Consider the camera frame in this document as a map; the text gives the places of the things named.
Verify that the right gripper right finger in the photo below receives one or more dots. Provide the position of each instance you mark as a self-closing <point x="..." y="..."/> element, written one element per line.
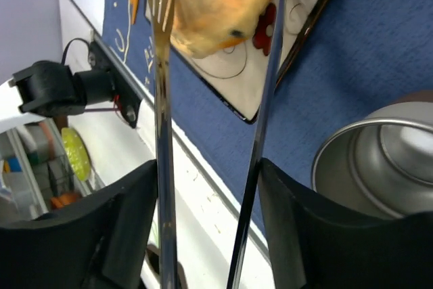
<point x="316" y="243"/>

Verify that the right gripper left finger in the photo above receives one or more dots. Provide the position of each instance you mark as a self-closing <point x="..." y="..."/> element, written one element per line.
<point x="97" y="242"/>

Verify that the pale speckled bagel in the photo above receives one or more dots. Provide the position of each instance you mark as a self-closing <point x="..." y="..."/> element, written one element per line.
<point x="203" y="27"/>

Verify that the metal tongs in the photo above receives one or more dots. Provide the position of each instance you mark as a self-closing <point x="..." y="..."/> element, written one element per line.
<point x="162" y="13"/>

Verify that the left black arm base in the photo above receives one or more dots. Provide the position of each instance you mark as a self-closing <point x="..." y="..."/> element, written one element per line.
<point x="127" y="95"/>

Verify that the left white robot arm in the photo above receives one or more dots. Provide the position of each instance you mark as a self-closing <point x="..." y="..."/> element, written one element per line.
<point x="49" y="89"/>

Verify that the small metal cup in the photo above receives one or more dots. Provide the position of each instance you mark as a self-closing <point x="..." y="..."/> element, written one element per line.
<point x="382" y="165"/>

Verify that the square floral ceramic plate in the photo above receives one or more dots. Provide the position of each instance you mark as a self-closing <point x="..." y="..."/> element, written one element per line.
<point x="237" y="74"/>

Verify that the blue cloth placemat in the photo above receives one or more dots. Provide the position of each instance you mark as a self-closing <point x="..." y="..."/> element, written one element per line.
<point x="361" y="55"/>

